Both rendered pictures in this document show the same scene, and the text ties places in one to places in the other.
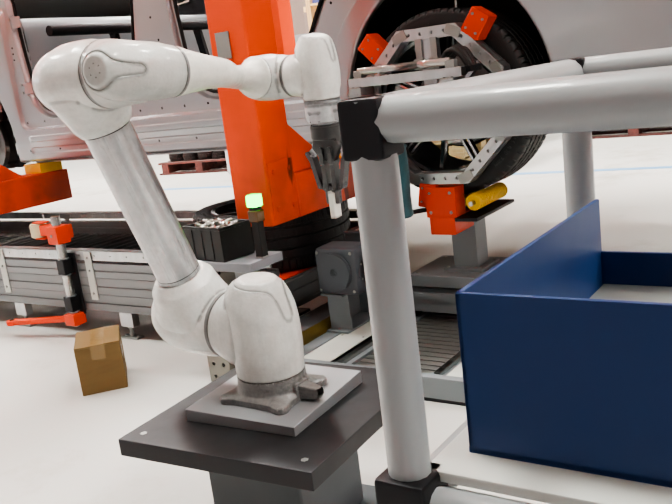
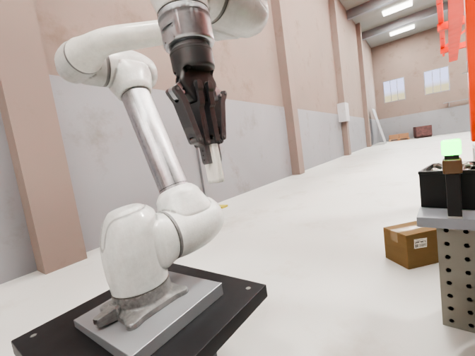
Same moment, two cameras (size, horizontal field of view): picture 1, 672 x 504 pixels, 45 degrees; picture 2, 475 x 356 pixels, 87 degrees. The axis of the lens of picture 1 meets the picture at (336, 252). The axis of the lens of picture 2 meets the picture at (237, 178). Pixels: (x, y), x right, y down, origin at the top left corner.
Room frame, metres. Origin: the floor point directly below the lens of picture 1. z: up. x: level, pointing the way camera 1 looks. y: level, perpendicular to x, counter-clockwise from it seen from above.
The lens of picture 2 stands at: (2.09, -0.47, 0.71)
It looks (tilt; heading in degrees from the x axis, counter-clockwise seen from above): 6 degrees down; 95
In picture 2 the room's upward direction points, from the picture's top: 8 degrees counter-clockwise
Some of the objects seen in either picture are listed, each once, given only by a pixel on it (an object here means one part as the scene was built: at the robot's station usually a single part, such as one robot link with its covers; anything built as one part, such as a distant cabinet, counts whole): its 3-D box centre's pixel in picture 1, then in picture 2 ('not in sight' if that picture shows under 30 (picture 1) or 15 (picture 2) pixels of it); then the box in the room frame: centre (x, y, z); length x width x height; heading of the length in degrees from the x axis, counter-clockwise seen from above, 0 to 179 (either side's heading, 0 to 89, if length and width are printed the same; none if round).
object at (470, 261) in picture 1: (469, 241); not in sight; (2.99, -0.51, 0.32); 0.40 x 0.30 x 0.28; 55
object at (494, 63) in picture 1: (436, 106); not in sight; (2.85, -0.41, 0.85); 0.54 x 0.07 x 0.54; 55
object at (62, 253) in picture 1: (66, 271); not in sight; (3.50, 1.19, 0.30); 0.09 x 0.05 x 0.50; 55
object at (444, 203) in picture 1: (450, 207); not in sight; (2.88, -0.43, 0.48); 0.16 x 0.12 x 0.17; 145
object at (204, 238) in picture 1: (218, 237); (452, 181); (2.70, 0.39, 0.51); 0.20 x 0.14 x 0.13; 47
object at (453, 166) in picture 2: (256, 215); (452, 166); (2.59, 0.24, 0.59); 0.04 x 0.04 x 0.04; 55
